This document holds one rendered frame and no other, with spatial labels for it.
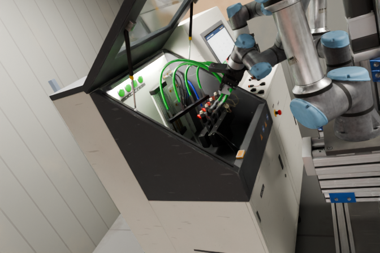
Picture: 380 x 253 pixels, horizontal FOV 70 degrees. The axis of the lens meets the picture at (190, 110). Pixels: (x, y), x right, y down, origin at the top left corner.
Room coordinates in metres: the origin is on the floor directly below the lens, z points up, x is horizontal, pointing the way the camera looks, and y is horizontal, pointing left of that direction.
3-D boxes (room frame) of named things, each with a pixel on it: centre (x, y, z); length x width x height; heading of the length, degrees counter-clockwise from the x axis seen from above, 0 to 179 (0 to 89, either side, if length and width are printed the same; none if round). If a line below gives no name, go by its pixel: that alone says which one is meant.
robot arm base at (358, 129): (0.81, -0.52, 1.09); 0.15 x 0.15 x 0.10
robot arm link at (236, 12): (1.33, -0.38, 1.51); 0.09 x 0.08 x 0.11; 95
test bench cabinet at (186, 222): (1.42, -0.03, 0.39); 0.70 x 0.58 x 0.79; 147
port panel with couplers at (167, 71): (1.75, 0.03, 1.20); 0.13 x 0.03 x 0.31; 147
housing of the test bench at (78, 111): (1.95, 0.14, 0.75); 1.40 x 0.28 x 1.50; 147
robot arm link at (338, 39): (1.24, -0.77, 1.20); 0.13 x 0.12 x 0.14; 5
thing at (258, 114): (1.27, -0.25, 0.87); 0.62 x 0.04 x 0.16; 147
